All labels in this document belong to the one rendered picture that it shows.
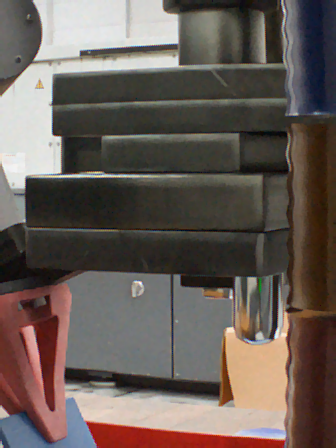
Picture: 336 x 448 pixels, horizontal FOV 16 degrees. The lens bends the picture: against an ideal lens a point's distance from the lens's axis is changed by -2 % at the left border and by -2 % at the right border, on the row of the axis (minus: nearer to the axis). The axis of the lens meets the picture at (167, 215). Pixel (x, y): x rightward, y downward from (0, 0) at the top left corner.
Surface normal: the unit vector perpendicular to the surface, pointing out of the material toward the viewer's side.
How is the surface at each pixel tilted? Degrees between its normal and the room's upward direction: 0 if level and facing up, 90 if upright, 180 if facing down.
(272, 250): 90
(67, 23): 90
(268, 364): 88
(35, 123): 90
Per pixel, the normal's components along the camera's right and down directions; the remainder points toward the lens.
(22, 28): 0.46, -0.30
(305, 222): -0.85, 0.28
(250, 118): -0.46, 0.05
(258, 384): -0.65, 0.00
